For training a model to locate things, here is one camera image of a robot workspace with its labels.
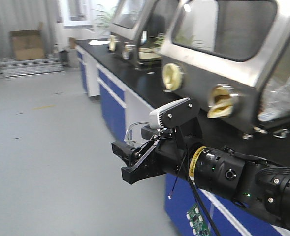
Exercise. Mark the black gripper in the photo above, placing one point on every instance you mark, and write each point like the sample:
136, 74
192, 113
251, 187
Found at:
157, 156

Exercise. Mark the clear glass beaker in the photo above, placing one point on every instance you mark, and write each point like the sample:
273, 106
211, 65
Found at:
132, 135

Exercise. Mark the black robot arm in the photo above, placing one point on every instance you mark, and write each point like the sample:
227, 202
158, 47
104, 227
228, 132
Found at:
255, 185

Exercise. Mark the green circuit board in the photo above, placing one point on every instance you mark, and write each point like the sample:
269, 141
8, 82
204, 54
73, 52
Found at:
197, 222

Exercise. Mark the steel glovebox far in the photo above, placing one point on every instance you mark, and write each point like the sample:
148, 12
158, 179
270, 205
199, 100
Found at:
138, 29

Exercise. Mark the steel glovebox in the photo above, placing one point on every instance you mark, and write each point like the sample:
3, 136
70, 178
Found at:
138, 29
233, 57

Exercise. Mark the metal grate platform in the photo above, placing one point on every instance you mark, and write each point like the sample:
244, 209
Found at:
12, 67

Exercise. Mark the steel glovebox near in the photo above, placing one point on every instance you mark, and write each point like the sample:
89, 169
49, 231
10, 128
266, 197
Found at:
233, 57

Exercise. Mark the large cardboard box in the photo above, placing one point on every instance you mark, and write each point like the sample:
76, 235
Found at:
28, 44

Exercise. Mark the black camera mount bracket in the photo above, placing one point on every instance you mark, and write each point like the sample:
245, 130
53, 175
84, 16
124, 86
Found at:
183, 120

